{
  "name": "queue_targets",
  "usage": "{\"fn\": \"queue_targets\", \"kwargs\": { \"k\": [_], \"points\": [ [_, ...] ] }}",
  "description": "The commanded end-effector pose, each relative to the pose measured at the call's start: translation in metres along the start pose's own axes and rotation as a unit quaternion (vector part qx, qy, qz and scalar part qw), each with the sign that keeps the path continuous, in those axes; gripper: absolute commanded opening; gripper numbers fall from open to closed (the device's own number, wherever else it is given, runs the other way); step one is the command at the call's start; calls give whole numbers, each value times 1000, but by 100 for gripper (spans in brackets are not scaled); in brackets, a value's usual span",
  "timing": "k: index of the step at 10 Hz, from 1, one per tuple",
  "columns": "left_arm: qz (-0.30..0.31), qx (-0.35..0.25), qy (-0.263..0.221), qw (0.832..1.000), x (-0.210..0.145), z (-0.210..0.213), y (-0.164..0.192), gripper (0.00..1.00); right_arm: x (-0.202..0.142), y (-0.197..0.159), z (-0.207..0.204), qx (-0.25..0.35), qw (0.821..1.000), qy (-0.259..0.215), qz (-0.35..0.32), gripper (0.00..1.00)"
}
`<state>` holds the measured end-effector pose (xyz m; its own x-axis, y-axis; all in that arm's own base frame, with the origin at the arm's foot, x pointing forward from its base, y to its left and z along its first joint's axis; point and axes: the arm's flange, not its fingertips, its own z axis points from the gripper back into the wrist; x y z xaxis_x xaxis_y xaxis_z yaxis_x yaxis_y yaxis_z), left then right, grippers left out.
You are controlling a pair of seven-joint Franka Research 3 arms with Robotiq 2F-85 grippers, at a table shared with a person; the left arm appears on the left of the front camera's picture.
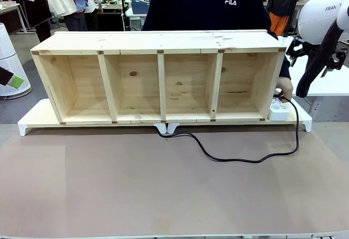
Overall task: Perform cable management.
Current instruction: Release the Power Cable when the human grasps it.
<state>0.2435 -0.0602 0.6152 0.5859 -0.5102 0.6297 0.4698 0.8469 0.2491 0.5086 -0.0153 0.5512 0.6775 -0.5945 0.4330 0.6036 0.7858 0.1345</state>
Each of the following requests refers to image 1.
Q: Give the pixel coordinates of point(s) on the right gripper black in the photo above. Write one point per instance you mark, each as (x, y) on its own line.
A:
(306, 48)

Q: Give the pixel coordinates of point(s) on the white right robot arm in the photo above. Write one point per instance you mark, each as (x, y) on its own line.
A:
(316, 18)

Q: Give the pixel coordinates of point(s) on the person's left hand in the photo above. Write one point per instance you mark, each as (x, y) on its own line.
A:
(286, 86)

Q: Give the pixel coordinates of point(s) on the white air purifier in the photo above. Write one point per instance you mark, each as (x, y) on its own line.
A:
(8, 45)

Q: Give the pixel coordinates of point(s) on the white side table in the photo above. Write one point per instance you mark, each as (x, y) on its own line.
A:
(335, 86)

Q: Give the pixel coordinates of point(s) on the black stand pole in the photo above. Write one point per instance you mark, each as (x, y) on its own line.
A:
(289, 18)

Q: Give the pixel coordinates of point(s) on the light wooden background desk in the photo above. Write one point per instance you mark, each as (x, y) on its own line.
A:
(11, 7)

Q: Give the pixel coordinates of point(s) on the white power strip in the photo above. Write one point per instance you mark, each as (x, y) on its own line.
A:
(278, 114)

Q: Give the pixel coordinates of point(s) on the mannequin in black coat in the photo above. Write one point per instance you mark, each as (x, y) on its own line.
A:
(35, 9)

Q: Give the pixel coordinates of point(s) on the wooden four-compartment shelf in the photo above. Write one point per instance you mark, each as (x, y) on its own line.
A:
(136, 39)

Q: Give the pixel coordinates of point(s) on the person in navy FILA sweater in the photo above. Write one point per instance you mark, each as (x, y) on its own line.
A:
(191, 4)

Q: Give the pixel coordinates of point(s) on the black tripod stand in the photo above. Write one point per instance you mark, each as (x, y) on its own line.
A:
(124, 4)

